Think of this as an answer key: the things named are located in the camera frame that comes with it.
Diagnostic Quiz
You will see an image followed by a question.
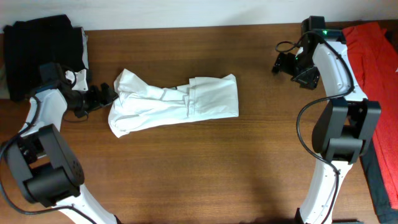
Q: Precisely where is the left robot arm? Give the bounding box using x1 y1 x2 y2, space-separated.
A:
1 87 120 223

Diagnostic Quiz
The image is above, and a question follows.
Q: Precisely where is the folded beige garment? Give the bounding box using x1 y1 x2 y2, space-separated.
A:
0 27 91 100

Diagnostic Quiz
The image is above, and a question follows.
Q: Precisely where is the dark garment under red shirt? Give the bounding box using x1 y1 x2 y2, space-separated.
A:
360 26 398 224

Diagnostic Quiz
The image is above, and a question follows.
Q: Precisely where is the white t-shirt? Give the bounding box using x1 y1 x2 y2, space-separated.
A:
108 69 239 138

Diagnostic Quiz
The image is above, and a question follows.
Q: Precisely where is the red t-shirt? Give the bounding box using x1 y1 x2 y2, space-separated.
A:
343 22 397 210

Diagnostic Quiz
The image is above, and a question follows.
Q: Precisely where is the folded black garment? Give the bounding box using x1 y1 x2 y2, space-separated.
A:
3 14 90 102

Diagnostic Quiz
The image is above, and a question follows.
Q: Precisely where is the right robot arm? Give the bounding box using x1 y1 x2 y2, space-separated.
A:
272 29 381 223

